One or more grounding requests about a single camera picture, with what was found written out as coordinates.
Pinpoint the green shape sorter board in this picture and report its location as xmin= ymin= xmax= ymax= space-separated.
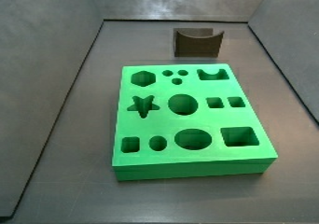
xmin=112 ymin=63 xmax=278 ymax=181

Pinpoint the dark curved cradle block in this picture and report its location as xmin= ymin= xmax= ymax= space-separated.
xmin=173 ymin=28 xmax=224 ymax=58

